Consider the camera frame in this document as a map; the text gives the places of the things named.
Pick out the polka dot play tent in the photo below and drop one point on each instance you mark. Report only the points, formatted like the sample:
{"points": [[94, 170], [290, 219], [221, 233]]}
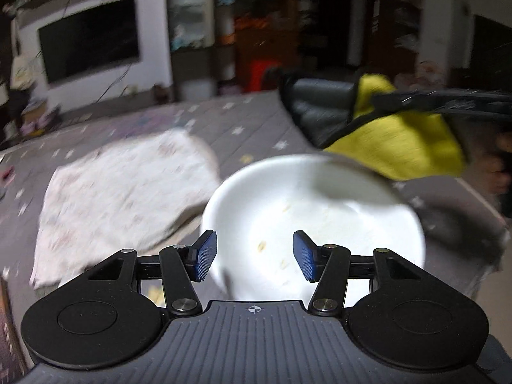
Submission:
{"points": [[430, 74]]}

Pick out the yellow grey cleaning cloth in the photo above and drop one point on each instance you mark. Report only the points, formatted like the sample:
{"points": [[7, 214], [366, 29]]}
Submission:
{"points": [[408, 148]]}

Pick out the brown wooden cabinet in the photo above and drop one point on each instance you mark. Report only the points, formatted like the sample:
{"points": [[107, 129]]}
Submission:
{"points": [[264, 44]]}

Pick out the white patterned towel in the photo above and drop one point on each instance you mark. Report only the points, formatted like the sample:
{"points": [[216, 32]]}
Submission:
{"points": [[120, 192]]}

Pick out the brown shoe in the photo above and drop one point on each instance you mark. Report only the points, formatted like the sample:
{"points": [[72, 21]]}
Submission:
{"points": [[163, 94]]}

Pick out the grey star tablecloth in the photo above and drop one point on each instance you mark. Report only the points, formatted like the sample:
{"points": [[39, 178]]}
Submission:
{"points": [[248, 128]]}

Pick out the glass display cabinet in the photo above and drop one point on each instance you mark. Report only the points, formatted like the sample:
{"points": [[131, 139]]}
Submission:
{"points": [[196, 28]]}

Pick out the wooden shelf unit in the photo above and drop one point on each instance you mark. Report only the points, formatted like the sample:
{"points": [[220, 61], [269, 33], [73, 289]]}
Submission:
{"points": [[400, 24]]}

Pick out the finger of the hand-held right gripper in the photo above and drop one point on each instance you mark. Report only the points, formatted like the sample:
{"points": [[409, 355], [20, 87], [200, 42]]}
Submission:
{"points": [[480, 110], [420, 99]]}

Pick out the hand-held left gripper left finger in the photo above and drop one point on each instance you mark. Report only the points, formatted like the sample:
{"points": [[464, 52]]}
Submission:
{"points": [[204, 254]]}

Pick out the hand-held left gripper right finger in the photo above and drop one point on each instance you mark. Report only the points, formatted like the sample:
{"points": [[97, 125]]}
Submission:
{"points": [[306, 254]]}

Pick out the bag of oranges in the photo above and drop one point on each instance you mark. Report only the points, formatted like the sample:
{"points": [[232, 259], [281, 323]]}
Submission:
{"points": [[250, 22]]}

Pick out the red plastic stool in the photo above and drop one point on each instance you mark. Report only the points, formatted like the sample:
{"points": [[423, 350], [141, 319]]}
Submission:
{"points": [[262, 76]]}

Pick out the white bowl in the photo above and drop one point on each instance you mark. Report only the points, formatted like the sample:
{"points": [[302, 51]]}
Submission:
{"points": [[280, 204]]}

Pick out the stack of gift boxes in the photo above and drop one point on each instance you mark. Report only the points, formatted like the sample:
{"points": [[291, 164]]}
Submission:
{"points": [[40, 118]]}

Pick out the person's right hand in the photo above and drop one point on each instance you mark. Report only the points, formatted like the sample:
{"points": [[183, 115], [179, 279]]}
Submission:
{"points": [[500, 168]]}

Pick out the cream tote bag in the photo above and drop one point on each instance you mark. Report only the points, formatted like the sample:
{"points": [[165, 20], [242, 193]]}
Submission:
{"points": [[22, 72]]}

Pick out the black television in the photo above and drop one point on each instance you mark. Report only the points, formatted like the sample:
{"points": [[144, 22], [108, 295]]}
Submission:
{"points": [[88, 40]]}

